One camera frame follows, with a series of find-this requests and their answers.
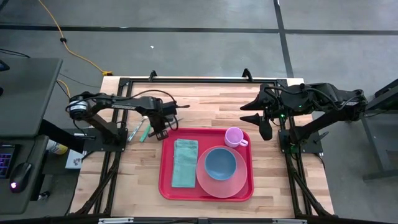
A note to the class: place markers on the black aluminium table frame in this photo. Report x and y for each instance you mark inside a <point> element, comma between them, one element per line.
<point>202,81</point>

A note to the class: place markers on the grey desk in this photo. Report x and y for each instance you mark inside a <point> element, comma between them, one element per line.
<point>25,99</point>

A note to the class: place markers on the teal cloth napkin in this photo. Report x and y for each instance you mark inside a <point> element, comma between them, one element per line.
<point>185,165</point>

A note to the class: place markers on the black computer mouse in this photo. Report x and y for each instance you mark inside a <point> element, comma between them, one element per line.
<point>20,177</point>

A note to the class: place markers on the black backlit keyboard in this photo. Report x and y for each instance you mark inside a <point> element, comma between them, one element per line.
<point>6,161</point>

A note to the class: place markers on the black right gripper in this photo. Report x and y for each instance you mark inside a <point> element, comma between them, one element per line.
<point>270,105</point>

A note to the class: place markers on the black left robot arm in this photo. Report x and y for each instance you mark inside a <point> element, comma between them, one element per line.
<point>124,105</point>

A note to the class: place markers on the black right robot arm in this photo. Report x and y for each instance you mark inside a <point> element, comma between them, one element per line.
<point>326,96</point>

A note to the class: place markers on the blue plastic bowl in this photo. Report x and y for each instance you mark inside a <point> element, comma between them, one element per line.
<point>220,163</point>

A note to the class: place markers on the red plastic tray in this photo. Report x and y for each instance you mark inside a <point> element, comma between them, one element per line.
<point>211,137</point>

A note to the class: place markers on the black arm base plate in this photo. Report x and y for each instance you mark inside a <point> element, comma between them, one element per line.
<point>311,146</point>
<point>93,144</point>

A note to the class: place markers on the pink plastic plate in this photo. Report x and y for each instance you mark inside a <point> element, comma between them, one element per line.
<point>224,189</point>

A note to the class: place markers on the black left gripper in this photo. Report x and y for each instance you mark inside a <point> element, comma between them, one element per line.
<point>163,110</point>

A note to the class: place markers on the black clamp lever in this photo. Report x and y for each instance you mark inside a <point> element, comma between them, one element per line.
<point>321,137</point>

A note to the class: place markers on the white printed box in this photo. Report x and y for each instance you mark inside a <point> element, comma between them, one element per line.
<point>74,160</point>

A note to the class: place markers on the silver metal bracket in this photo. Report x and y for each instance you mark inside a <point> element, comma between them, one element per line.
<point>115,220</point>
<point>289,221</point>

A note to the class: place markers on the yellow container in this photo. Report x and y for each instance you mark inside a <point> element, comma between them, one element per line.
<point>57,148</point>

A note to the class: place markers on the black metal stand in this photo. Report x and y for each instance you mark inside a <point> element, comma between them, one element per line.
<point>373,140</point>

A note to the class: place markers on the lilac plastic cup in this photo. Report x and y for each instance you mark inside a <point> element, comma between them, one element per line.
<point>234,137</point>

